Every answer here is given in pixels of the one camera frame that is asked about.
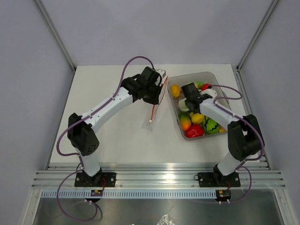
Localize toy yellow potato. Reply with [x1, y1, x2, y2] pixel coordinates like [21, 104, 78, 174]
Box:
[170, 84, 181, 99]

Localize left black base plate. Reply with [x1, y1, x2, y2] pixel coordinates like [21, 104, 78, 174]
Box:
[74, 172, 117, 188]

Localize clear zip top bag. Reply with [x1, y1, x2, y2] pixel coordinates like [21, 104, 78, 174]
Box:
[141, 75, 170, 132]

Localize toy yellow pear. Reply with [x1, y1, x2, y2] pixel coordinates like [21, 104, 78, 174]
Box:
[189, 112, 205, 124]

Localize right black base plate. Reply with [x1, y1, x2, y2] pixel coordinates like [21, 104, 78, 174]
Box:
[194, 172, 241, 188]

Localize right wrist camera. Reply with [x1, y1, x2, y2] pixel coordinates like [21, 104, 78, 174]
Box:
[201, 88, 218, 98]

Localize toy green orange mango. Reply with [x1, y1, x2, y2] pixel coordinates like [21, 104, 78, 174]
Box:
[179, 112, 191, 131]

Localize aluminium frame post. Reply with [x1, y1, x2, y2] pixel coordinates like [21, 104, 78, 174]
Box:
[236, 0, 280, 72]
[35, 0, 76, 74]

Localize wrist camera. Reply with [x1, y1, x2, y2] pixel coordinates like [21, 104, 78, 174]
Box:
[201, 88, 218, 98]
[156, 69, 166, 79]

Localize white slotted cable duct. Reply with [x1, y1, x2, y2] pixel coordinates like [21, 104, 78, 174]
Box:
[41, 189, 217, 199]

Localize toy napa cabbage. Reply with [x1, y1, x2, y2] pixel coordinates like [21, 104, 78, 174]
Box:
[178, 98, 189, 112]

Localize crumpled clear plastic wrap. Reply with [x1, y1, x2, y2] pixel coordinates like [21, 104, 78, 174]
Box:
[157, 213, 178, 225]

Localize toy green watermelon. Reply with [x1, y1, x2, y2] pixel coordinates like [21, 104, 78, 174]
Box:
[202, 116, 220, 135]

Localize toy red bell pepper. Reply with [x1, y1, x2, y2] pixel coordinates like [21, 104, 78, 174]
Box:
[185, 124, 204, 138]

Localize grey plastic food bin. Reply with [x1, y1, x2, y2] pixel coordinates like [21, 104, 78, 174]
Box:
[167, 72, 231, 141]

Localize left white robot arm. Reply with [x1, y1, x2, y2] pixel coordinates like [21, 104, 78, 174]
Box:
[67, 67, 166, 187]

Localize right aluminium frame post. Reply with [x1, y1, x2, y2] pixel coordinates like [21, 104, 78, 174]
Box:
[236, 0, 280, 72]

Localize left aluminium frame post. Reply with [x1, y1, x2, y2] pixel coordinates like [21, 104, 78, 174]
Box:
[35, 0, 76, 74]

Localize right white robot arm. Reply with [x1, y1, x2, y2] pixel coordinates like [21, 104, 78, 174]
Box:
[181, 83, 265, 188]

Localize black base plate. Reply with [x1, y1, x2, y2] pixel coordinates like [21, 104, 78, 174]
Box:
[194, 172, 241, 188]
[74, 172, 117, 188]

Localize toy green cucumber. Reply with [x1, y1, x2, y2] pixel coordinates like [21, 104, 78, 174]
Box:
[187, 81, 204, 89]

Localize aluminium mounting rail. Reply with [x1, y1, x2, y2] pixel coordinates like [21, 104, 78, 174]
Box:
[31, 161, 286, 189]

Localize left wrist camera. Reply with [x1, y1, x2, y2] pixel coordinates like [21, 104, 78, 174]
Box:
[156, 69, 166, 79]

